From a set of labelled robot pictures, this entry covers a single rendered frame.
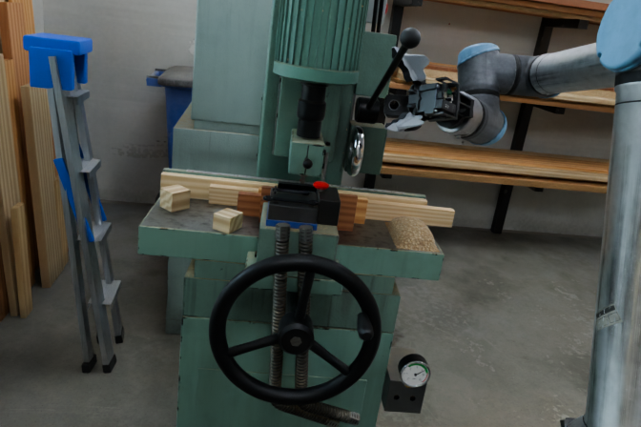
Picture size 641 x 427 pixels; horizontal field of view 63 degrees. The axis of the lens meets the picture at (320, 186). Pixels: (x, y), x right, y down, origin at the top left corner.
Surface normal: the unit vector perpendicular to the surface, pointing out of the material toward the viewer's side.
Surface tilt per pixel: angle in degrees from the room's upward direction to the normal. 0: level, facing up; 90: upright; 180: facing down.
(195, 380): 90
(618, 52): 85
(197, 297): 90
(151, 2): 90
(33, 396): 0
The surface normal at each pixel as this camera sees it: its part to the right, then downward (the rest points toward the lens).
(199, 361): 0.05, 0.31
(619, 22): -0.97, -0.18
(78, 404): 0.13, -0.94
